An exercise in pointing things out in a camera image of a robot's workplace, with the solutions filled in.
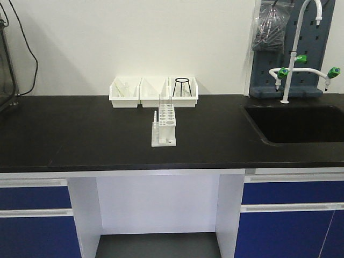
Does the clear glass test tube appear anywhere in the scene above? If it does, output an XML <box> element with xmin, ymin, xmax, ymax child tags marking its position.
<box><xmin>167</xmin><ymin>94</ymin><xmax>173</xmax><ymax>108</ymax></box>
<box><xmin>159</xmin><ymin>94</ymin><xmax>164</xmax><ymax>116</ymax></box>

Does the white test tube rack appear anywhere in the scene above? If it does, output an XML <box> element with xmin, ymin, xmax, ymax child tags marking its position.
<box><xmin>151</xmin><ymin>104</ymin><xmax>176</xmax><ymax>147</ymax></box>

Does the grey pegboard drying rack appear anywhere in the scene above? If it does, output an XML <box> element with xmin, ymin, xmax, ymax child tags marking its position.
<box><xmin>249</xmin><ymin>1</ymin><xmax>335</xmax><ymax>98</ymax></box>

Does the clear glass flask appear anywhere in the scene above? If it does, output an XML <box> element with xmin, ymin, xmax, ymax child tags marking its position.
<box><xmin>181</xmin><ymin>83</ymin><xmax>192</xmax><ymax>97</ymax></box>

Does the white right storage bin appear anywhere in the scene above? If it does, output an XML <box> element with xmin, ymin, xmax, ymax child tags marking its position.
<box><xmin>168</xmin><ymin>77</ymin><xmax>198</xmax><ymax>108</ymax></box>

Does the white storage bin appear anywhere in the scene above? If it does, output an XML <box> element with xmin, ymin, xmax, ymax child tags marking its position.
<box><xmin>168</xmin><ymin>77</ymin><xmax>198</xmax><ymax>108</ymax></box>
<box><xmin>109</xmin><ymin>76</ymin><xmax>141</xmax><ymax>108</ymax></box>
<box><xmin>139</xmin><ymin>76</ymin><xmax>169</xmax><ymax>108</ymax></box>

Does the white middle storage bin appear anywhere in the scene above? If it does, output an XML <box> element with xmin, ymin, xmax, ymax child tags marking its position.
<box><xmin>139</xmin><ymin>76</ymin><xmax>169</xmax><ymax>108</ymax></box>

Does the white left storage bin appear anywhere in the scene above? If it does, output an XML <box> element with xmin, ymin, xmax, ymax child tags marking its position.
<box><xmin>109</xmin><ymin>76</ymin><xmax>141</xmax><ymax>108</ymax></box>

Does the clear glass beaker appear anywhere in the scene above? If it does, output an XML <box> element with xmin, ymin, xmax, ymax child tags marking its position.
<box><xmin>117</xmin><ymin>80</ymin><xmax>131</xmax><ymax>97</ymax></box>

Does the black sink basin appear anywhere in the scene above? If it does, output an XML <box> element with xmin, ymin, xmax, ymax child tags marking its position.
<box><xmin>242</xmin><ymin>105</ymin><xmax>343</xmax><ymax>146</ymax></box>

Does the white gooseneck lab faucet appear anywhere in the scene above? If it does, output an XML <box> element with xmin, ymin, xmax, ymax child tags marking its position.
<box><xmin>269</xmin><ymin>0</ymin><xmax>340</xmax><ymax>104</ymax></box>

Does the blue right upper drawer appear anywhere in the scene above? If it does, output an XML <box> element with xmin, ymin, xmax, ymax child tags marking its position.
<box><xmin>242</xmin><ymin>176</ymin><xmax>343</xmax><ymax>205</ymax></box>

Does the blue drawer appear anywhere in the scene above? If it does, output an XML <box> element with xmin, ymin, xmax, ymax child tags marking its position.
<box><xmin>1</xmin><ymin>178</ymin><xmax>71</xmax><ymax>210</ymax></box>
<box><xmin>242</xmin><ymin>176</ymin><xmax>343</xmax><ymax>205</ymax></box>

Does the clear plastic bag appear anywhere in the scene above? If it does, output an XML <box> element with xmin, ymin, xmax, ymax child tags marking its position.
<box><xmin>252</xmin><ymin>1</ymin><xmax>288</xmax><ymax>52</ymax></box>

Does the blue left upper drawer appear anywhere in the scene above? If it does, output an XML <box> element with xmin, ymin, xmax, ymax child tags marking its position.
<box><xmin>1</xmin><ymin>178</ymin><xmax>71</xmax><ymax>210</ymax></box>

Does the blue right lower cabinet door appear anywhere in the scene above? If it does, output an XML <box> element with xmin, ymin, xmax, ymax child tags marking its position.
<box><xmin>234</xmin><ymin>202</ymin><xmax>343</xmax><ymax>257</ymax></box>

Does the blue cabinet door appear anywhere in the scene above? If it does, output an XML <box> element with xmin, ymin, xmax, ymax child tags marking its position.
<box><xmin>1</xmin><ymin>208</ymin><xmax>82</xmax><ymax>257</ymax></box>
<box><xmin>234</xmin><ymin>202</ymin><xmax>343</xmax><ymax>257</ymax></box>

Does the blue left lower cabinet door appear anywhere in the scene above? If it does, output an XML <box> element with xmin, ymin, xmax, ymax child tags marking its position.
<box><xmin>1</xmin><ymin>208</ymin><xmax>82</xmax><ymax>257</ymax></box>

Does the black wire tripod stand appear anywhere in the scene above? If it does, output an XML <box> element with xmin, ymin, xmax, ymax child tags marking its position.
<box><xmin>173</xmin><ymin>77</ymin><xmax>192</xmax><ymax>97</ymax></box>

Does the glass equipment enclosure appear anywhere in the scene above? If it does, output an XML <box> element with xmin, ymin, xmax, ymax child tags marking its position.
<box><xmin>1</xmin><ymin>3</ymin><xmax>18</xmax><ymax>111</ymax></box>

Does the black power cable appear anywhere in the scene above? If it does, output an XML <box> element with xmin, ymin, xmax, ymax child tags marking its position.
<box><xmin>6</xmin><ymin>0</ymin><xmax>39</xmax><ymax>97</ymax></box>

